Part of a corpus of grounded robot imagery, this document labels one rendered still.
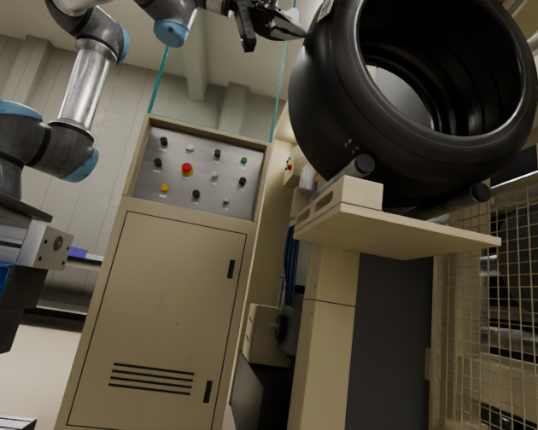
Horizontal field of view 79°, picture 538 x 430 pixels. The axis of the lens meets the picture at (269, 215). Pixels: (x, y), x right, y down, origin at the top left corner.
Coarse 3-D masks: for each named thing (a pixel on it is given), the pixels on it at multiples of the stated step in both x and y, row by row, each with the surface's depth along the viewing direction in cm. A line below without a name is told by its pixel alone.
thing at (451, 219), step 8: (488, 184) 110; (488, 200) 108; (472, 208) 106; (480, 208) 107; (488, 208) 107; (440, 216) 112; (448, 216) 107; (456, 216) 104; (464, 216) 105; (472, 216) 105; (480, 216) 106; (488, 216) 107; (448, 224) 105; (456, 224) 104; (464, 224) 104; (472, 224) 105; (488, 224) 106; (480, 232) 105; (488, 232) 105
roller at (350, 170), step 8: (352, 160) 70; (360, 160) 67; (368, 160) 68; (344, 168) 73; (352, 168) 69; (360, 168) 67; (368, 168) 67; (336, 176) 77; (352, 176) 70; (360, 176) 69; (328, 184) 82; (320, 192) 87; (312, 200) 94
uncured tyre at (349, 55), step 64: (384, 0) 92; (448, 0) 89; (320, 64) 70; (384, 64) 107; (448, 64) 102; (512, 64) 79; (320, 128) 75; (384, 128) 66; (448, 128) 104; (512, 128) 72; (384, 192) 79; (448, 192) 77
